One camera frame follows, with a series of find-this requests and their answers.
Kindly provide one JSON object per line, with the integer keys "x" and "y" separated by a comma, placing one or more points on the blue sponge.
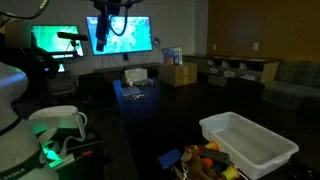
{"x": 169, "y": 158}

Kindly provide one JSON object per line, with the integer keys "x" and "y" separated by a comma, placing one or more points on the person in dark clothes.
{"x": 35, "y": 68}

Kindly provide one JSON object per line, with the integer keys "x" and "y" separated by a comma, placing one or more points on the wooden shelf cabinet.
{"x": 233, "y": 68}

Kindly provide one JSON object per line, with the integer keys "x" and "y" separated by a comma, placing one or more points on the brown plush toy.
{"x": 195, "y": 166}

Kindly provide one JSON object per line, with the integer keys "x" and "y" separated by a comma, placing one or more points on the green plaid sofa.
{"x": 293, "y": 85}

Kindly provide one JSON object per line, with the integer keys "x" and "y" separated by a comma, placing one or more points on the cardboard box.
{"x": 178, "y": 75}

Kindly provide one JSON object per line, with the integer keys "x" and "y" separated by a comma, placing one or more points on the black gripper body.
{"x": 106, "y": 7}

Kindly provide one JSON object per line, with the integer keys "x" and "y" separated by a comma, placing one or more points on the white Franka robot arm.
{"x": 15, "y": 150}

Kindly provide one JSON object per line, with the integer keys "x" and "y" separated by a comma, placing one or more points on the white plastic bin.
{"x": 248, "y": 146}

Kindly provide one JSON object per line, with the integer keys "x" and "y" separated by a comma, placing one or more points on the green lit monitor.
{"x": 53, "y": 41}

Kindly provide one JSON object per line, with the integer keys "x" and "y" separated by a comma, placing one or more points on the blue printed carton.
{"x": 171, "y": 56}

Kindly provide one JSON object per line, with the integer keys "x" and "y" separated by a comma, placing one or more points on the yellow plastic cup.
{"x": 230, "y": 173}

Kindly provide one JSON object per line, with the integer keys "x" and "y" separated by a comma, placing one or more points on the white wall outlet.
{"x": 255, "y": 46}

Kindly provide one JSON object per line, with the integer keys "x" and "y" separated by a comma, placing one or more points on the large wall screen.
{"x": 133, "y": 35}

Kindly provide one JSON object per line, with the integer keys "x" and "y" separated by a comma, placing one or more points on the white VR headset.
{"x": 55, "y": 118}

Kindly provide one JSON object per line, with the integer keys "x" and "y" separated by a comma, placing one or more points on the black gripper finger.
{"x": 101, "y": 31}

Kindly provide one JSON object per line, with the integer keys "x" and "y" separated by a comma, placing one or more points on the dark grey block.
{"x": 215, "y": 155}

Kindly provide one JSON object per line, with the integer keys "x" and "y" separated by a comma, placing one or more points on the white storage box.
{"x": 135, "y": 75}

